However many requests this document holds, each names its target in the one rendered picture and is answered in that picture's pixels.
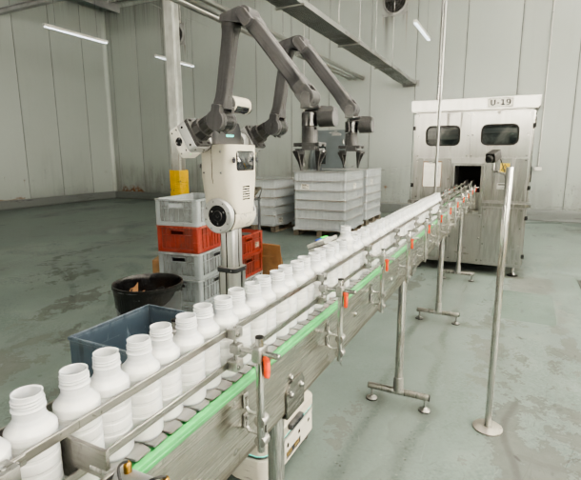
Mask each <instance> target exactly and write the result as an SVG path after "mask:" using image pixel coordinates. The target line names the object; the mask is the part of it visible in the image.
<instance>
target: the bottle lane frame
mask: <svg viewBox="0 0 581 480"><path fill-rule="evenodd" d="M415 237H419V240H414V241H413V249H411V254H410V266H411V267H412V259H413V258H414V257H415V256H416V259H417V260H416V261H417V263H416V267H417V266H418V265H419V264H420V263H421V262H422V261H423V259H422V257H418V256H417V255H416V251H417V250H418V248H421V249H423V248H424V237H425V230H423V231H422V232H420V233H419V234H418V235H417V236H415ZM417 242H418V243H419V244H418V248H417ZM418 255H420V256H423V255H424V252H423V250H418ZM391 257H395V261H391V260H390V262H389V270H388V271H386V263H385V284H384V292H385V293H386V296H385V297H384V303H385V302H386V301H387V300H388V299H389V298H390V297H391V295H392V294H393V293H394V292H395V291H396V290H397V289H398V288H399V287H400V285H401V284H402V283H403V282H404V281H405V279H404V277H405V276H399V275H398V274H397V269H398V268H399V269H400V271H399V273H400V274H402V275H406V271H405V268H402V267H399V266H398V258H400V265H401V266H406V259H407V245H405V246H404V247H403V248H401V249H400V250H398V251H397V252H396V253H395V254H394V255H392V256H391ZM380 268H381V265H380V266H379V267H378V268H377V269H375V270H373V271H372V272H371V273H370V274H369V275H367V277H365V278H364V279H363V280H361V281H360V282H359V283H357V285H355V286H354V287H353V288H352V289H351V290H356V294H350V295H349V299H348V307H347V308H344V305H343V333H344V334H345V335H346V339H345V341H344V347H345V346H346V345H347V344H348V343H349V342H350V341H351V339H352V338H353V337H354V336H355V335H356V334H357V333H358V332H359V331H360V330H361V329H362V328H363V327H364V326H365V325H366V324H367V323H368V321H369V320H370V319H371V318H372V317H373V316H374V315H375V313H376V312H377V311H378V310H379V308H378V305H374V304H373V303H372V302H374V303H379V297H378V293H372V291H371V282H372V283H373V286H372V290H373V291H379V292H380ZM410 274H411V269H410ZM371 293H372V302H370V294H371ZM337 308H338V300H337V301H334V303H333V304H332V305H330V306H329V307H328V308H327V309H325V310H324V311H323V312H320V314H319V315H318V316H315V318H314V319H313V320H312V321H310V322H309V323H308V324H307V325H306V326H304V328H303V329H301V330H299V331H298V332H297V333H296V334H295V335H292V336H291V338H290V339H289V340H288V341H285V343H284V344H283V345H281V346H280V347H277V349H276V350H275V351H274V353H278V354H281V359H280V360H279V361H278V360H274V359H271V361H270V378H269V379H267V378H265V377H264V385H265V412H267V413H268V414H269V416H270V421H269V423H268V433H269V432H270V430H271V429H272V428H273V427H274V426H275V425H276V424H277V423H278V422H279V420H280V419H281V418H282V417H283V416H284V415H285V414H286V390H287V387H288V383H289V382H290V381H292V380H293V379H294V377H295V376H296V375H297V374H298V373H299V372H302V373H303V374H304V376H305V386H304V392H305V391H306V390H307V389H308V388H309V387H310V386H311V384H312V383H313V382H314V381H315V380H316V379H317V378H318V377H319V375H320V374H321V373H322V372H323V371H324V370H325V369H326V368H327V367H328V365H329V364H330V363H331V362H332V361H333V360H334V359H335V357H336V356H335V350H330V349H329V348H328V347H327V346H326V336H327V335H328V332H326V322H327V321H328V320H329V323H330V325H329V331H330V332H332V333H337ZM335 337H336V336H334V335H329V338H330V340H329V345H330V346H331V347H334V348H337V342H336V341H335ZM242 375H243V377H241V378H240V379H239V380H238V381H236V382H235V383H233V382H232V385H231V386H230V387H229V388H228V389H227V390H225V391H221V390H220V391H221V394H220V395H219V396H218V397H216V398H215V399H214V400H212V401H211V400H208V401H210V403H209V404H208V405H206V406H205V407H204V408H203V409H202V410H196V414H195V415H194V416H193V417H192V418H191V419H190V420H189V421H187V422H182V421H180V422H182V426H181V427H180V428H179V429H178V430H176V431H175V432H174V433H172V434H168V433H165V434H166V435H167V438H166V439H165V440H164V441H162V442H161V443H160V444H159V445H158V446H156V447H155V448H153V447H148V446H147V447H148V448H150V452H149V453H147V454H146V455H145V456H144V457H142V458H141V459H140V460H139V461H137V462H133V461H131V467H132V468H133V469H134V470H138V471H141V472H143V473H145V474H147V475H150V476H152V477H155V476H158V475H167V476H168V477H169V478H170V480H227V479H228V478H229V477H230V475H231V474H232V473H233V472H234V471H235V470H236V469H237V468H238V467H239V465H240V464H241V463H242V462H243V461H244V460H245V459H246V458H247V456H248V455H249V454H250V453H251V452H252V451H253V450H254V449H255V447H256V445H255V444H254V439H255V437H256V436H257V435H256V434H253V433H250V432H248V431H247V429H246V428H243V414H244V413H245V412H246V409H243V399H242V395H243V394H244V393H245V392H248V393H249V408H250V410H254V411H256V366H255V367H252V370H250V371H249V372H248V373H246V374H242Z"/></svg>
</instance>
